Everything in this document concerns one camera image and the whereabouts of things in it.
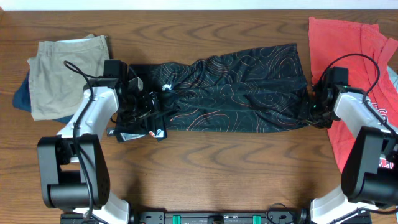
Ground red printed t-shirt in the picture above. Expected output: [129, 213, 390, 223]
[308, 17, 397, 172]

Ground black cycling jersey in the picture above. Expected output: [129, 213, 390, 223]
[113, 44, 308, 142]

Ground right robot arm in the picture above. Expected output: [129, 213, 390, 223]
[310, 85, 397, 223]

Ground folded khaki shorts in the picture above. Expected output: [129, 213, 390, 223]
[27, 34, 109, 121]

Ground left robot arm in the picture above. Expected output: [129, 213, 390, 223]
[37, 78, 160, 223]

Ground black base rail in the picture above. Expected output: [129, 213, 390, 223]
[60, 204, 373, 224]

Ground folded navy blue garment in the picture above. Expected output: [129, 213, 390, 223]
[12, 70, 82, 124]

